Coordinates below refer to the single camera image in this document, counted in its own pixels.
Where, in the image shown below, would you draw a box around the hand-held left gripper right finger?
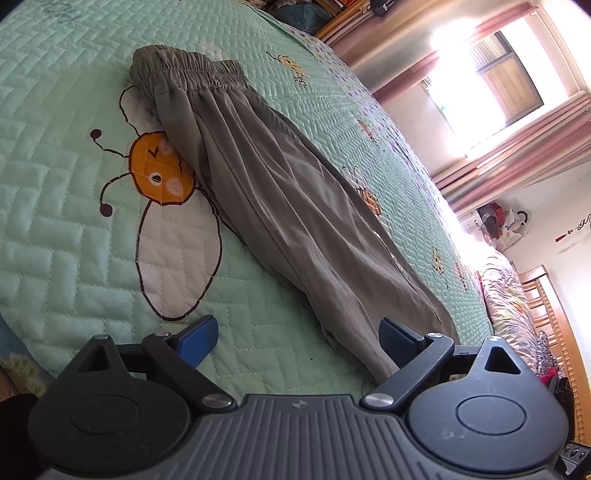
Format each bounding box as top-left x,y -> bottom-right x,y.
360,318 -> 532,411

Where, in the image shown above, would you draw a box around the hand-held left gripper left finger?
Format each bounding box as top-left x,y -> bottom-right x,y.
74,315 -> 236,411

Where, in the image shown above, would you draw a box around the grey pants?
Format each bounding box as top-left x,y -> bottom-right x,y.
129,45 -> 460,384

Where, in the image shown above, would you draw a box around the floral pillow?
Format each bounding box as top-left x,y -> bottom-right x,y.
478,247 -> 541,370

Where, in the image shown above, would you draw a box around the white plastic bag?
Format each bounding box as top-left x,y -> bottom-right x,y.
501,208 -> 532,250

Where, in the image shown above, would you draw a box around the wooden headboard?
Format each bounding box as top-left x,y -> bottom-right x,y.
517,265 -> 591,444

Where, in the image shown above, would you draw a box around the floral bed sheet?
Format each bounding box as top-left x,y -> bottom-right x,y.
0,318 -> 47,398

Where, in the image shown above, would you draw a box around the green quilted bee bedspread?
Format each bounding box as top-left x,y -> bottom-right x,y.
0,0 -> 495,402

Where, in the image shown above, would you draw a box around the window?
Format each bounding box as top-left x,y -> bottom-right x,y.
418,9 -> 573,158

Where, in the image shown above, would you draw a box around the wall hanging ornament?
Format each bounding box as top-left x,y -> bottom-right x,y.
554,208 -> 591,243

